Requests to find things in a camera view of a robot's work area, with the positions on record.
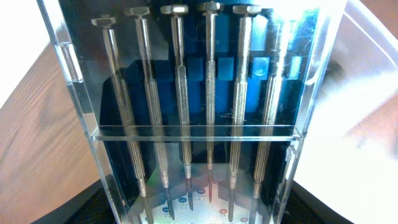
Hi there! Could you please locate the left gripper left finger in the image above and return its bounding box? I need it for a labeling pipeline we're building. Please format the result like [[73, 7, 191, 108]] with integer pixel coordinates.
[[33, 180, 116, 224]]

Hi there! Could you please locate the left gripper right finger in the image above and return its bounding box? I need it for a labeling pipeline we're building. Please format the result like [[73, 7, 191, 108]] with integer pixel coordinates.
[[281, 181, 353, 224]]

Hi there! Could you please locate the blue precision screwdriver set case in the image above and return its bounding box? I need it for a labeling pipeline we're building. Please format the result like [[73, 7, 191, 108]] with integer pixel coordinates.
[[37, 0, 346, 223]]

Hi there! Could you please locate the clear plastic container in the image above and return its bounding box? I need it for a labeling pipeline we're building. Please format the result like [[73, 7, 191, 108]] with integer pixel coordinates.
[[295, 1, 397, 223]]

